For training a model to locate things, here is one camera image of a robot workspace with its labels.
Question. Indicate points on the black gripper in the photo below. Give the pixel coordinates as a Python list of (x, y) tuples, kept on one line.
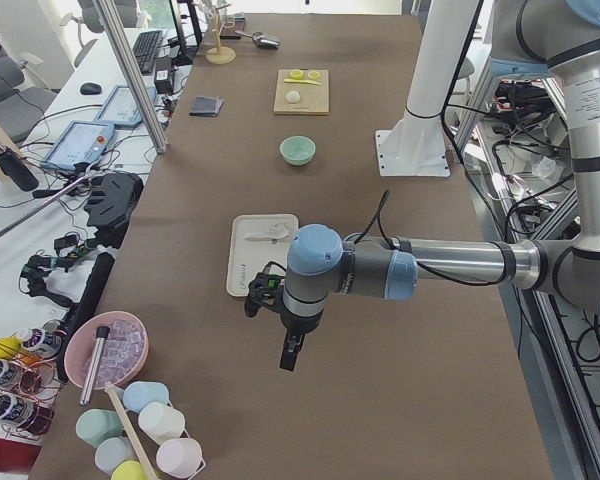
[(300, 324)]

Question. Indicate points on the white ceramic soup spoon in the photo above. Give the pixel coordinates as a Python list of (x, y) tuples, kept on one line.
[(275, 233)]

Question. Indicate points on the pink bowl with ice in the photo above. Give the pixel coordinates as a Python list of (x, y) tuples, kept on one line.
[(124, 354)]

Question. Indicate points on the metal tube in bowl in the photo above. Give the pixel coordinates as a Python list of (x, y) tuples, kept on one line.
[(102, 334)]

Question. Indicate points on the light green bowl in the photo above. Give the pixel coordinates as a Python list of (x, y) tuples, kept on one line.
[(297, 150)]

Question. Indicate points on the white steamed bun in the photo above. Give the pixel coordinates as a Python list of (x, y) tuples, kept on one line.
[(292, 97)]

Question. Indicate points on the beige rabbit serving tray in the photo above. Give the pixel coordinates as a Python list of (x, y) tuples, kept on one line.
[(247, 258)]

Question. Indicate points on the white cup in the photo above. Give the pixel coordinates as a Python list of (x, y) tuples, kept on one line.
[(161, 422)]

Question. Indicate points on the pink cup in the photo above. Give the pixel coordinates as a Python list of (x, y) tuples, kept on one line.
[(180, 457)]

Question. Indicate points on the blue cup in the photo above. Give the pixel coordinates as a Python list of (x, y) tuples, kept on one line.
[(139, 394)]

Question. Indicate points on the yellow cup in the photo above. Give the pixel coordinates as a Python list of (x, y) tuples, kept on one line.
[(129, 470)]

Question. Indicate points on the green cup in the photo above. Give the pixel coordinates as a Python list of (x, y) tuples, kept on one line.
[(94, 426)]

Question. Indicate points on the bamboo cutting board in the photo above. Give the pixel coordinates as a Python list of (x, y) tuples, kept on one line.
[(315, 100)]

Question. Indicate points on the grey folded cloth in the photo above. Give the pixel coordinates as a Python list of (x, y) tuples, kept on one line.
[(204, 106)]

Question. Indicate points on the yellow plastic knife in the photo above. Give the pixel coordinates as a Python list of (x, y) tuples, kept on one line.
[(301, 81)]

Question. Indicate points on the teach pendant far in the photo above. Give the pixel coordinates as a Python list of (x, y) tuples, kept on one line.
[(120, 109)]

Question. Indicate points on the teach pendant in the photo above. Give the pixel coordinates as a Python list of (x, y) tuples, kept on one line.
[(81, 142), (120, 109)]

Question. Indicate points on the teach pendant near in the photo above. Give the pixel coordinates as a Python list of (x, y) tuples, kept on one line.
[(81, 142)]

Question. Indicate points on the wooden mug tree stand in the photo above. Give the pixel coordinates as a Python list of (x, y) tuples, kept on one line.
[(217, 53)]

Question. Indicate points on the metal scoop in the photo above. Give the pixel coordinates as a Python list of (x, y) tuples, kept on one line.
[(261, 40)]

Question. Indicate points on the black computer mouse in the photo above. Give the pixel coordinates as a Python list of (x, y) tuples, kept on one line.
[(90, 88)]

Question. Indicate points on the black keyboard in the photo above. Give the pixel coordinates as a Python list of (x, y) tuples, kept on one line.
[(145, 50)]

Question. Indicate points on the black water bottle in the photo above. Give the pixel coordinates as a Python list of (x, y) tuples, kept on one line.
[(13, 166)]

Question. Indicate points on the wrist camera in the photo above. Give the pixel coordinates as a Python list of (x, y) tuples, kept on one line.
[(265, 290)]

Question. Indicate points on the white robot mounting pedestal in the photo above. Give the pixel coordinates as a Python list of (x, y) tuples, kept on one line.
[(415, 146)]

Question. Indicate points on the aluminium frame post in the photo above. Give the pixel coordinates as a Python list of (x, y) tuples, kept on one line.
[(114, 29)]

